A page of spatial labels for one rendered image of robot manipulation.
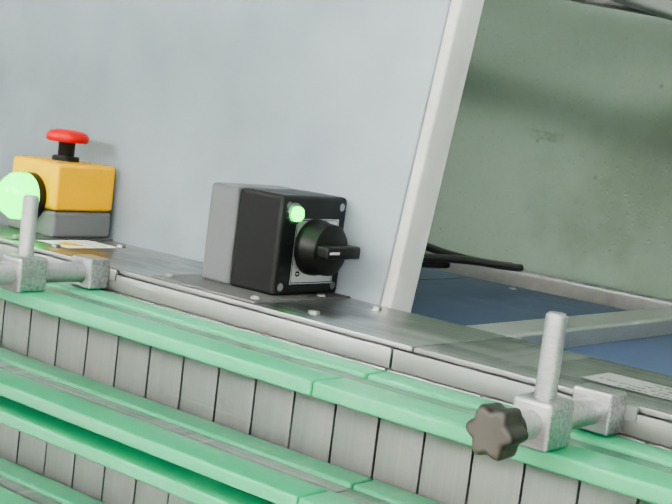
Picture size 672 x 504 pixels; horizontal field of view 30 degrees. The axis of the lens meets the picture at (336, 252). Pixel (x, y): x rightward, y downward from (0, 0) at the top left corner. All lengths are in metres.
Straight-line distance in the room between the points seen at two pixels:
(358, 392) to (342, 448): 0.12
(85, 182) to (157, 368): 0.26
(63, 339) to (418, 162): 0.33
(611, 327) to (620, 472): 0.46
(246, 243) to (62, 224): 0.25
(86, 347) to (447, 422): 0.43
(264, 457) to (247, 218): 0.20
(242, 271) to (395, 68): 0.20
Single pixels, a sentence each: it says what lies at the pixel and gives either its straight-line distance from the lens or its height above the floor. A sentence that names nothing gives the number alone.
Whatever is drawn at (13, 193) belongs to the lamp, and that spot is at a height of 0.85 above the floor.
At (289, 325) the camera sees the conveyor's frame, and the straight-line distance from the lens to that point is 0.90.
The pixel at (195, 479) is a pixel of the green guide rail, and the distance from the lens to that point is 0.88.
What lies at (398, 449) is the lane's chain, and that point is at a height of 0.88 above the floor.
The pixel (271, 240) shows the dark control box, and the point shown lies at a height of 0.84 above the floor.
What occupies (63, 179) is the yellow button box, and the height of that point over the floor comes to 0.82.
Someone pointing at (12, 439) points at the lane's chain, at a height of 0.88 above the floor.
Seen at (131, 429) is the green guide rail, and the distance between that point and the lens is 0.91.
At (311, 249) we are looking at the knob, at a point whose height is 0.82.
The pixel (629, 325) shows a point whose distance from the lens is 1.15.
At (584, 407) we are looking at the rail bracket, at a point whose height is 0.92.
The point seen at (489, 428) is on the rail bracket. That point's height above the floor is 1.01.
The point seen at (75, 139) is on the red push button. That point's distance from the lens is 1.20.
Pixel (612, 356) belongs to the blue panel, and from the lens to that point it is 1.04.
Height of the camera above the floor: 1.55
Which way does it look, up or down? 51 degrees down
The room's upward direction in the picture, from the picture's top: 90 degrees counter-clockwise
